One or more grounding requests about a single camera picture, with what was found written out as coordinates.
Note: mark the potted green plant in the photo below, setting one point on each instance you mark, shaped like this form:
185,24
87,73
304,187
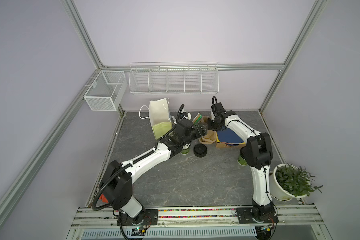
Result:
288,182

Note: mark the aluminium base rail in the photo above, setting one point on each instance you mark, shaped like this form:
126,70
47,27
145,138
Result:
301,222

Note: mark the red white glove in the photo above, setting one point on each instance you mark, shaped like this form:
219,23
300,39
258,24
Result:
103,199

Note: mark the small white mesh basket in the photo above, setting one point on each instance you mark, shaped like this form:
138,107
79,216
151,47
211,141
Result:
106,91

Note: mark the green paper coffee cup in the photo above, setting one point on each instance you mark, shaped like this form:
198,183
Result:
241,159

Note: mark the green wrapped straw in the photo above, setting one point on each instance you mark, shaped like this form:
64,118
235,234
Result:
197,118

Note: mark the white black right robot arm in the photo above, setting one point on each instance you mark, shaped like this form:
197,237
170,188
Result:
257,153

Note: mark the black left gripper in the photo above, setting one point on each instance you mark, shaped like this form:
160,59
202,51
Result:
204,131

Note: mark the stack of paper cups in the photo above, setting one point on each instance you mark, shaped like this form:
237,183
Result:
186,149

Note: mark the illustrated paper bag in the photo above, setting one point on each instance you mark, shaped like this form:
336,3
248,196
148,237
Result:
159,115

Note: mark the brown pulp cup carrier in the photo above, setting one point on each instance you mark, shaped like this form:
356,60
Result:
210,137

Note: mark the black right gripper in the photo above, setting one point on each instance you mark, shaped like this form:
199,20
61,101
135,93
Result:
209,122

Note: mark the long white wire shelf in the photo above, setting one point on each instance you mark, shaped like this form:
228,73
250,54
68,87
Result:
174,78

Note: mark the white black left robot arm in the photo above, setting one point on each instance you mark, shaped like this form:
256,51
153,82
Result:
116,186

